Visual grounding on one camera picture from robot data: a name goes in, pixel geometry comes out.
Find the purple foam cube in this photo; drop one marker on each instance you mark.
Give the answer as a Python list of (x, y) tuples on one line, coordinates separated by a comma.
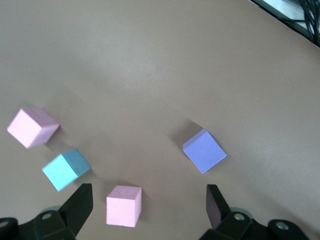
[(206, 152)]

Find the light blue foam cube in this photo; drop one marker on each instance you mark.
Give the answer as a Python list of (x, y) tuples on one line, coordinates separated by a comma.
[(62, 172)]

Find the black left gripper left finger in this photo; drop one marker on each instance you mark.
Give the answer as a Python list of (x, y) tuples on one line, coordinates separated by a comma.
[(57, 225)]

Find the pink foam cube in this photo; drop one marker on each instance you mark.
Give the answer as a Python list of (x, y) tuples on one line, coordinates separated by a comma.
[(27, 128), (122, 207)]

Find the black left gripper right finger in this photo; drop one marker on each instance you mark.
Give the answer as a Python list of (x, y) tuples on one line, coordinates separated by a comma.
[(232, 225)]

